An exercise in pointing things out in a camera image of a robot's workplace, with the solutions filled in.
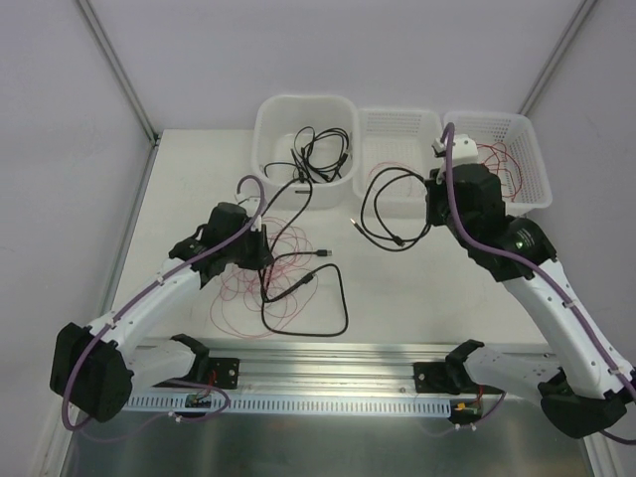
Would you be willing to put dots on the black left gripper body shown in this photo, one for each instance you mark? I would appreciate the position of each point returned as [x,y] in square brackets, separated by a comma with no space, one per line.
[261,246]

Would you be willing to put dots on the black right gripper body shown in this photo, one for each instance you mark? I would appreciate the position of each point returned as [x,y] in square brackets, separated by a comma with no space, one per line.
[436,202]

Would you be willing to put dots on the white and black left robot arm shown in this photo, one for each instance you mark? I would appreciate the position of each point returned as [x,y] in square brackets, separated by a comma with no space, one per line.
[98,366]

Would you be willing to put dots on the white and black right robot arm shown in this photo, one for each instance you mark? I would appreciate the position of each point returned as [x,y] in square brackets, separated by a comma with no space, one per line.
[589,388]

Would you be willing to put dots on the white perforated middle basket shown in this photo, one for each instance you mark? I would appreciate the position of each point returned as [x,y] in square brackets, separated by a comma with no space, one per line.
[393,138]

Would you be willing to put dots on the white perforated basket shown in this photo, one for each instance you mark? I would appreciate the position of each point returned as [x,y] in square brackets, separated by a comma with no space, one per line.
[393,138]
[508,146]

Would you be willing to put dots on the white perforated right basket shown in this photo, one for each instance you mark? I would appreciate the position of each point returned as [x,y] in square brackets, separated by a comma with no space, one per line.
[508,146]

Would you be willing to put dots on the white solid plastic tub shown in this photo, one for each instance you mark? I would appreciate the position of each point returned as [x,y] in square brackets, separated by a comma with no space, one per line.
[323,124]

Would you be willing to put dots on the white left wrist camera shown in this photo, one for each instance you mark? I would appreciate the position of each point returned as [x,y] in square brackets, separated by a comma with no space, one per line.
[254,207]

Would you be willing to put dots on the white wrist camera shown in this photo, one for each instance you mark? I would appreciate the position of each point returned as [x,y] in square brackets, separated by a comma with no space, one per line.
[464,150]
[254,207]

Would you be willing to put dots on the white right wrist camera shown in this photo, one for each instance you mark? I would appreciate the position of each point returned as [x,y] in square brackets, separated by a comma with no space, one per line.
[464,150]

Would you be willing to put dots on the aluminium mounting rail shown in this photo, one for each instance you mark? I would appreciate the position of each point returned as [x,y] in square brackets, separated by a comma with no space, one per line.
[325,368]

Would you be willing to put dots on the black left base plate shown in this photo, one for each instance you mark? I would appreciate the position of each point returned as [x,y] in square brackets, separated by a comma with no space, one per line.
[222,373]

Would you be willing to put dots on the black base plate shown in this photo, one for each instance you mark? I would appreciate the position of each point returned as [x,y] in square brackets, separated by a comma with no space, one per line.
[440,378]
[222,373]

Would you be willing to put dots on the white slotted cable duct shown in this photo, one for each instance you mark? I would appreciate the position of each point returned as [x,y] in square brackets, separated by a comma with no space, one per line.
[433,407]

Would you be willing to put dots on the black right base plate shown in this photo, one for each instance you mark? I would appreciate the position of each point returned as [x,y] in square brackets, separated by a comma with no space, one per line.
[440,378]

